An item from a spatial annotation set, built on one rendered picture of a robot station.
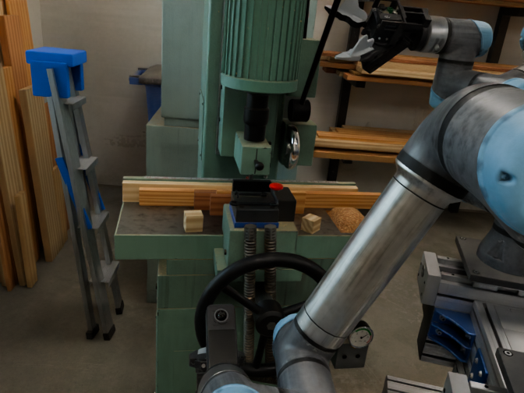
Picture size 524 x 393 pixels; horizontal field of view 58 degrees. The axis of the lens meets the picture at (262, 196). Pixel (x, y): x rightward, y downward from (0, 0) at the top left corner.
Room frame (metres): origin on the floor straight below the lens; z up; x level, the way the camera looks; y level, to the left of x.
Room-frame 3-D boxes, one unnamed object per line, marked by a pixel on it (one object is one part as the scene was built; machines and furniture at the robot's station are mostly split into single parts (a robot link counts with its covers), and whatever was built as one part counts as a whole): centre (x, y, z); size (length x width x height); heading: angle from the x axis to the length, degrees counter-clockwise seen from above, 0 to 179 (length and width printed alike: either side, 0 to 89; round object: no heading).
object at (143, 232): (0.99, 0.02, 0.87); 0.61 x 0.30 x 0.06; 102
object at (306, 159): (1.31, -0.08, 1.02); 0.09 x 0.07 x 0.12; 102
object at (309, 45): (1.34, -0.07, 1.23); 0.09 x 0.08 x 0.15; 12
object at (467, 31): (1.10, -0.40, 1.34); 0.11 x 0.08 x 0.09; 101
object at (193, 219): (0.94, 0.15, 0.92); 0.04 x 0.03 x 0.04; 109
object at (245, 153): (1.12, 0.03, 1.03); 0.14 x 0.07 x 0.09; 12
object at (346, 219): (1.06, -0.22, 0.91); 0.12 x 0.09 x 0.03; 12
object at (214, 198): (1.04, 0.04, 0.93); 0.17 x 0.02 x 0.05; 102
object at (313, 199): (1.11, -0.01, 0.92); 0.62 x 0.02 x 0.04; 102
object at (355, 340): (0.95, -0.27, 0.65); 0.06 x 0.04 x 0.08; 102
